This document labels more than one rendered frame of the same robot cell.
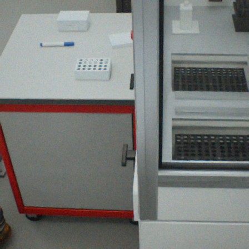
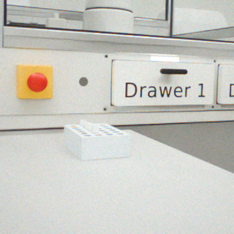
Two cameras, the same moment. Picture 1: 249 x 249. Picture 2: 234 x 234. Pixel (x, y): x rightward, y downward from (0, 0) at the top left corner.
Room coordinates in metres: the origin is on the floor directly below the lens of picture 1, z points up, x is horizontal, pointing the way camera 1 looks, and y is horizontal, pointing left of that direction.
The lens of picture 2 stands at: (1.69, 0.68, 0.91)
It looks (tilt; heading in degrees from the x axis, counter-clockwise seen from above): 4 degrees down; 239
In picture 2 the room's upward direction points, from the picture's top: 2 degrees clockwise
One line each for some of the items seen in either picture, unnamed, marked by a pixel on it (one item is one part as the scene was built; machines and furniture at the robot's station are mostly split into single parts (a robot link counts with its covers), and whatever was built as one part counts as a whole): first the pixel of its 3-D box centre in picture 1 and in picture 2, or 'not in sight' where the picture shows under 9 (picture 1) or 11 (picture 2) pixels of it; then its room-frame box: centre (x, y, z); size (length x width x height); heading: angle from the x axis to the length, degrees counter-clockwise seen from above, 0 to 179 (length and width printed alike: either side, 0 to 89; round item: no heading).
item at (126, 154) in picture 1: (129, 155); not in sight; (0.86, -0.01, 0.91); 0.07 x 0.04 x 0.01; 174
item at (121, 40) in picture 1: (125, 39); not in sight; (1.65, -0.02, 0.77); 0.13 x 0.09 x 0.02; 100
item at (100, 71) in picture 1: (93, 68); (95, 139); (1.44, 0.11, 0.78); 0.12 x 0.08 x 0.04; 84
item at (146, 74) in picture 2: not in sight; (166, 83); (1.17, -0.07, 0.87); 0.29 x 0.02 x 0.11; 174
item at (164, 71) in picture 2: (135, 81); (171, 71); (1.17, -0.04, 0.91); 0.07 x 0.04 x 0.01; 174
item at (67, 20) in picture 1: (73, 20); not in sight; (1.80, 0.20, 0.79); 0.13 x 0.09 x 0.05; 84
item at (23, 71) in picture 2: not in sight; (34, 81); (1.50, -0.08, 0.88); 0.07 x 0.05 x 0.07; 174
